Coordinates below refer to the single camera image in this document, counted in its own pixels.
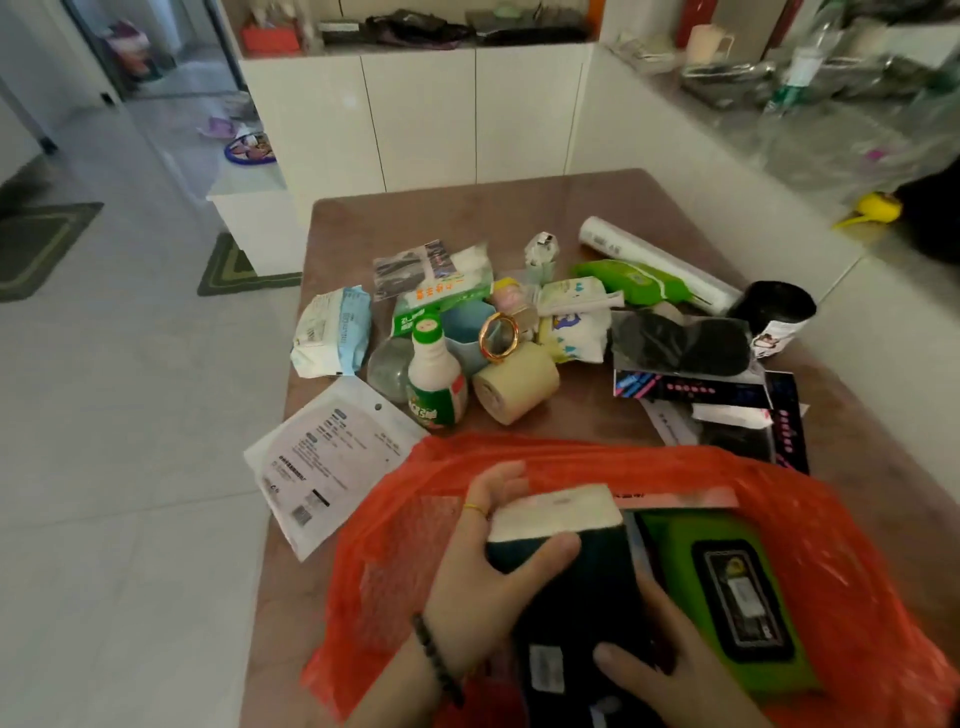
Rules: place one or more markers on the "person's left hand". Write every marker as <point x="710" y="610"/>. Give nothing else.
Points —
<point x="472" y="592"/>

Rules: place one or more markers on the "person's right hand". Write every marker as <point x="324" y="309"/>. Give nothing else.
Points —
<point x="690" y="682"/>

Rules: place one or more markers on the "person's right thumb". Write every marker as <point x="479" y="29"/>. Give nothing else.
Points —
<point x="622" y="664"/>

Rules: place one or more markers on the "person's left thumb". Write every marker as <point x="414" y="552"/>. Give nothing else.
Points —
<point x="551" y="559"/>

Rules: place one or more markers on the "dark teal tissue pack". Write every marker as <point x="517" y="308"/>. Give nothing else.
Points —
<point x="577" y="607"/>

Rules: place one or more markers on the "person's left forearm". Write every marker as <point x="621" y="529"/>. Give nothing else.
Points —
<point x="397" y="694"/>

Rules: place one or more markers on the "green wipes pack black label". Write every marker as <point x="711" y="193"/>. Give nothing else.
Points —
<point x="742" y="600"/>

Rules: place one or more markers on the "beige tape roll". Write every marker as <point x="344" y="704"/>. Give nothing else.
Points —
<point x="517" y="386"/>

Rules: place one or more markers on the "white paper card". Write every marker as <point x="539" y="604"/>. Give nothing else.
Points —
<point x="667" y="424"/>

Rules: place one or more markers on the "white bottle green cap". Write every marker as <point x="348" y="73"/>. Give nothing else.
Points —
<point x="435" y="382"/>

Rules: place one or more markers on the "black packet pink print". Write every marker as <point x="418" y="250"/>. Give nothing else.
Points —
<point x="690" y="390"/>
<point x="787" y="427"/>

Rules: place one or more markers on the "plain black packet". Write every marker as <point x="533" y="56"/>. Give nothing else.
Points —
<point x="739" y="442"/>

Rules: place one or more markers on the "gold bangle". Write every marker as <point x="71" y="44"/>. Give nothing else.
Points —
<point x="484" y="341"/>

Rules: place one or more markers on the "white paper strip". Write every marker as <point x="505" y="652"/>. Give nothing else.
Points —
<point x="731" y="416"/>

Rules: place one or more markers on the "white cartoon print wipes pack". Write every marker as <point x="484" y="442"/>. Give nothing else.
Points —
<point x="574" y="330"/>

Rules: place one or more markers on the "white flat mask packet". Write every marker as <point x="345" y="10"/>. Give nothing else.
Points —
<point x="330" y="457"/>

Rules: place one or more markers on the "black eye mask clear packet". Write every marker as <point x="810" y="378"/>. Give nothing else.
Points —
<point x="675" y="345"/>

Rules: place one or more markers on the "blue plastic cup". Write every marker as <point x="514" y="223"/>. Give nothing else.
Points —
<point x="465" y="326"/>

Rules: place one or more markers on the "orange plastic bag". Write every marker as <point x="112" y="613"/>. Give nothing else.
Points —
<point x="862" y="600"/>

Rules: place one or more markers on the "clear round glass lid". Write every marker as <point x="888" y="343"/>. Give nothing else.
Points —
<point x="386" y="371"/>

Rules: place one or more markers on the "small pink yellow toy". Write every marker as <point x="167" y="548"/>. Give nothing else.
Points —
<point x="511" y="300"/>

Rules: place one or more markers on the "green and white packet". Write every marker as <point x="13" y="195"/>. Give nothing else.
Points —
<point x="450" y="289"/>

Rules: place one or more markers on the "white and blue wipes packet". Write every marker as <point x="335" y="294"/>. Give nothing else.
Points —
<point x="330" y="334"/>

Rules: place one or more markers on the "white plastic film roll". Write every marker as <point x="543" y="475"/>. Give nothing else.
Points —
<point x="645" y="251"/>

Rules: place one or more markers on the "clear packet dark contents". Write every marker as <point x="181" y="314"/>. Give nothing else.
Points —
<point x="409" y="270"/>

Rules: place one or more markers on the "black cup white label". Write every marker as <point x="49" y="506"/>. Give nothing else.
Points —
<point x="772" y="307"/>

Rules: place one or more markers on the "white counter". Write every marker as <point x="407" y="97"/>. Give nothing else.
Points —
<point x="750" y="210"/>

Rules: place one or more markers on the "green striped doormat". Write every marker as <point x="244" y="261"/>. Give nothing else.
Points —
<point x="232" y="277"/>

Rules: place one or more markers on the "white cabinet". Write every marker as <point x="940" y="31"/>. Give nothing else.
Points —
<point x="420" y="120"/>

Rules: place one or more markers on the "yellow plastic toy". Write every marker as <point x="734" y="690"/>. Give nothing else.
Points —
<point x="877" y="208"/>

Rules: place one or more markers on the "purple round plate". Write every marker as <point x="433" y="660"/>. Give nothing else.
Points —
<point x="251" y="150"/>

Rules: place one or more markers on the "metal tray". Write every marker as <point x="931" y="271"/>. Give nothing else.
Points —
<point x="727" y="82"/>

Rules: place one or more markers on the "large black object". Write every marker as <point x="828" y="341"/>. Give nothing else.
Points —
<point x="934" y="210"/>

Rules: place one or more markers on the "clear plastic bag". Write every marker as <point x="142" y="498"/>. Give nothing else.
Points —
<point x="862" y="142"/>

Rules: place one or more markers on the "black flat bag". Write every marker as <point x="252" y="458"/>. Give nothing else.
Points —
<point x="532" y="28"/>

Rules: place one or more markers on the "beige mug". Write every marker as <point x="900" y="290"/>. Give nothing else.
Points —
<point x="705" y="43"/>

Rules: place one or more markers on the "pink slipper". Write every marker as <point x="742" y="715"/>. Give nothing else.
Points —
<point x="219" y="129"/>

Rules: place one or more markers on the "clear bottle green label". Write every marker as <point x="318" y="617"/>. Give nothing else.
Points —
<point x="801" y="71"/>

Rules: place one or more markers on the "red bottle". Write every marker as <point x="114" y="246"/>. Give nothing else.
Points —
<point x="694" y="22"/>

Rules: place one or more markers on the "red box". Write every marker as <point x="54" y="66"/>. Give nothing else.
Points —
<point x="270" y="39"/>

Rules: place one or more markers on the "dark green floor mat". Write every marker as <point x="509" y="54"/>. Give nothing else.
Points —
<point x="34" y="244"/>

